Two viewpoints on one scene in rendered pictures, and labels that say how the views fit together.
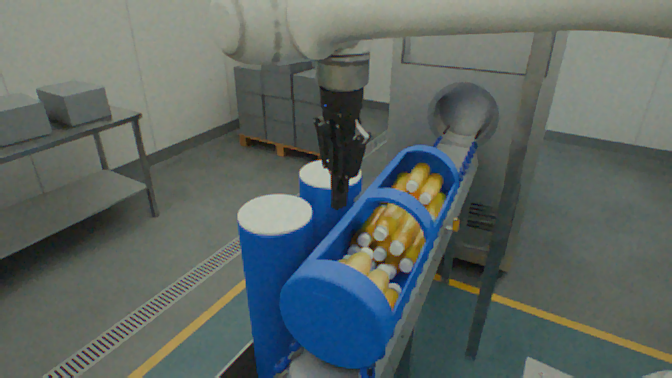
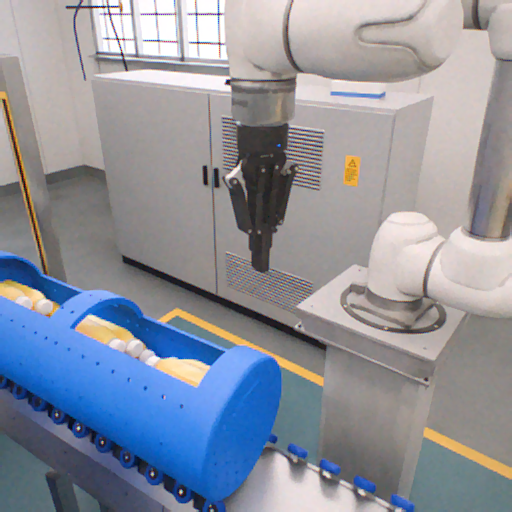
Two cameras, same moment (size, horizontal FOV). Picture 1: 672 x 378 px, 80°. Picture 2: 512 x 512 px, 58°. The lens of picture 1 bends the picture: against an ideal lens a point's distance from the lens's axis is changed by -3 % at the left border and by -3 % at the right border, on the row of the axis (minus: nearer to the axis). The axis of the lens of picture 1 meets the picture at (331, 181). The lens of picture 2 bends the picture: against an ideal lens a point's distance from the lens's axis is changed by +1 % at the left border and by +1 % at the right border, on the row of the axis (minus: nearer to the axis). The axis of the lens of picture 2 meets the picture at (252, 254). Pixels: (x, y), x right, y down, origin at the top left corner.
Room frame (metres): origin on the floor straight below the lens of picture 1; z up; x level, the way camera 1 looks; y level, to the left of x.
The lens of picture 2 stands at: (0.63, 0.65, 1.80)
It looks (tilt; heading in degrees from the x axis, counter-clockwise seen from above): 27 degrees down; 276
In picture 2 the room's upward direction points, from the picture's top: straight up
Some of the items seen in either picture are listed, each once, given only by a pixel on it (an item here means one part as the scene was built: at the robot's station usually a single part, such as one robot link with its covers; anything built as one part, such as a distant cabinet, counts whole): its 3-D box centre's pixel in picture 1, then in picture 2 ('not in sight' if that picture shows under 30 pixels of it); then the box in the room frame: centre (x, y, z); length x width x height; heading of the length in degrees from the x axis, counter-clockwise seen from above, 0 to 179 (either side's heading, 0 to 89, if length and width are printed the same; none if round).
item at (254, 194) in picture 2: (335, 145); (254, 199); (0.70, -0.01, 1.56); 0.04 x 0.01 x 0.11; 132
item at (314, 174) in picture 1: (330, 173); not in sight; (1.65, 0.01, 1.03); 0.28 x 0.28 x 0.01
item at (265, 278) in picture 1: (282, 301); not in sight; (1.31, 0.21, 0.59); 0.28 x 0.28 x 0.88
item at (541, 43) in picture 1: (501, 223); (59, 298); (1.51, -0.75, 0.85); 0.06 x 0.06 x 1.70; 64
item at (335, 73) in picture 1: (342, 69); (263, 101); (0.68, -0.02, 1.70); 0.09 x 0.09 x 0.06
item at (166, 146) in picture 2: not in sight; (237, 199); (1.02, -2.22, 0.72); 2.15 x 0.54 x 1.45; 149
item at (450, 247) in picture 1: (451, 242); not in sight; (2.11, -0.76, 0.31); 0.06 x 0.06 x 0.63; 64
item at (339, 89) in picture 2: not in sight; (358, 89); (0.35, -1.78, 1.48); 0.24 x 0.12 x 0.08; 157
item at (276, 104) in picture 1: (299, 95); not in sight; (4.52, 0.37, 0.59); 1.20 x 0.80 x 1.19; 59
